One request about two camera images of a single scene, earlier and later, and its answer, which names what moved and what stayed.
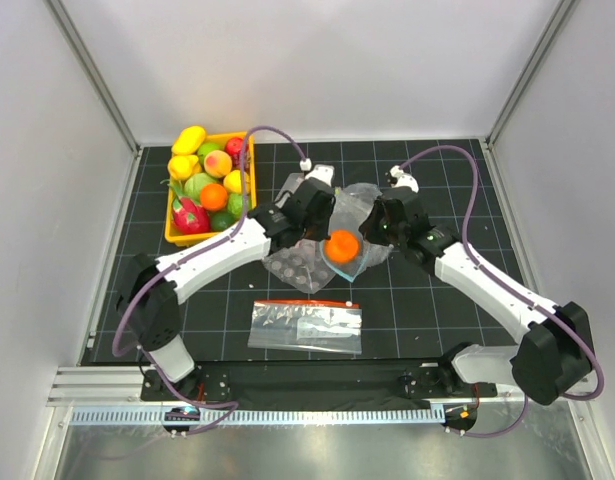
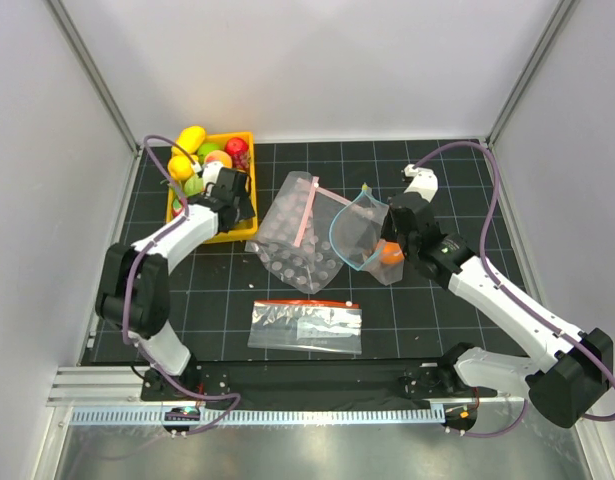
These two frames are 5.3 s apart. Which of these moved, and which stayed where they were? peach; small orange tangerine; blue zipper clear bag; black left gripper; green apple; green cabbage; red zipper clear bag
Moved: black left gripper; small orange tangerine; blue zipper clear bag
Stayed: red zipper clear bag; green apple; peach; green cabbage
